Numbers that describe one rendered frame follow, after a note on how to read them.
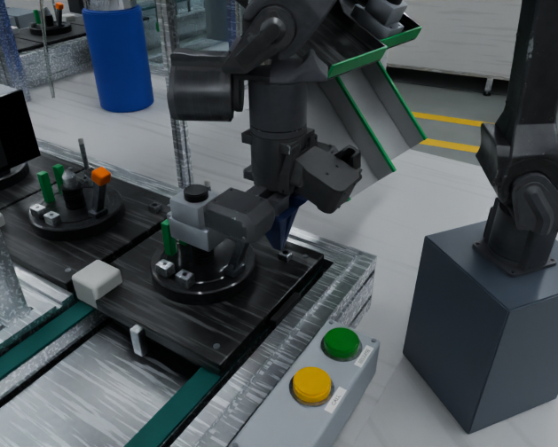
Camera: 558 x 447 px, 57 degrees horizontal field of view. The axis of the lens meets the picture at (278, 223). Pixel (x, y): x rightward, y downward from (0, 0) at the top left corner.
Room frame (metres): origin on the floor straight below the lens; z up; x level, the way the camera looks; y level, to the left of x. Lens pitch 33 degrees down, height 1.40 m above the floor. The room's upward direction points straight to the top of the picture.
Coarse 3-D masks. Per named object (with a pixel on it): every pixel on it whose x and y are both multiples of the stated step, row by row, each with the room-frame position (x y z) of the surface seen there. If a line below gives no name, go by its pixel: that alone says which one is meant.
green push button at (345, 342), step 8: (336, 328) 0.43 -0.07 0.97; (344, 328) 0.43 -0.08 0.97; (328, 336) 0.42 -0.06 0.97; (336, 336) 0.42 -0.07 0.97; (344, 336) 0.42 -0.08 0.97; (352, 336) 0.42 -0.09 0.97; (328, 344) 0.41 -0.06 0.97; (336, 344) 0.41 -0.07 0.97; (344, 344) 0.41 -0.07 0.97; (352, 344) 0.41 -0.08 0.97; (328, 352) 0.41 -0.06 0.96; (336, 352) 0.40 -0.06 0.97; (344, 352) 0.40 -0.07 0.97; (352, 352) 0.40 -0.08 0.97
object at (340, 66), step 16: (240, 0) 0.79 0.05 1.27; (336, 16) 0.83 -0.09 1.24; (320, 32) 0.79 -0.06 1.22; (336, 32) 0.80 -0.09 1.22; (352, 32) 0.81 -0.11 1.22; (368, 32) 0.79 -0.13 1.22; (304, 48) 0.71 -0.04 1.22; (320, 48) 0.75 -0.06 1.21; (336, 48) 0.76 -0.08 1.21; (352, 48) 0.77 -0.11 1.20; (368, 48) 0.79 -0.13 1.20; (384, 48) 0.76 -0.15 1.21; (336, 64) 0.68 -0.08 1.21; (352, 64) 0.71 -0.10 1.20; (368, 64) 0.75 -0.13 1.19
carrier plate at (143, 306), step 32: (128, 256) 0.58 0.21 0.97; (256, 256) 0.58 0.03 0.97; (320, 256) 0.58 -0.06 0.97; (128, 288) 0.51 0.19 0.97; (256, 288) 0.51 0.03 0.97; (288, 288) 0.51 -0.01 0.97; (128, 320) 0.46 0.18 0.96; (160, 320) 0.45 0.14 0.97; (192, 320) 0.45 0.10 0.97; (224, 320) 0.45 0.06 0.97; (256, 320) 0.45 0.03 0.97; (192, 352) 0.40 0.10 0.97; (224, 352) 0.40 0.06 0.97
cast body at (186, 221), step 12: (180, 192) 0.56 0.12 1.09; (192, 192) 0.54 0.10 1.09; (204, 192) 0.54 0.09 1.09; (180, 204) 0.53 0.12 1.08; (192, 204) 0.53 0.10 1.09; (204, 204) 0.53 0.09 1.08; (168, 216) 0.57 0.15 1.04; (180, 216) 0.53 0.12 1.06; (192, 216) 0.52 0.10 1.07; (180, 228) 0.53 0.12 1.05; (192, 228) 0.52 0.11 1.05; (204, 228) 0.52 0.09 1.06; (192, 240) 0.52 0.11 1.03; (204, 240) 0.51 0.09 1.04; (216, 240) 0.52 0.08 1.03
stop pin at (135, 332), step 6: (132, 330) 0.44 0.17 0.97; (138, 330) 0.44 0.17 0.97; (144, 330) 0.44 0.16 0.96; (132, 336) 0.44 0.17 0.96; (138, 336) 0.43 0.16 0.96; (144, 336) 0.44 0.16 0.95; (132, 342) 0.44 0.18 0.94; (138, 342) 0.43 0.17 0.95; (144, 342) 0.44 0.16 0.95; (138, 348) 0.43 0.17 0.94; (144, 348) 0.44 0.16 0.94; (138, 354) 0.43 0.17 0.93; (144, 354) 0.43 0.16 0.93
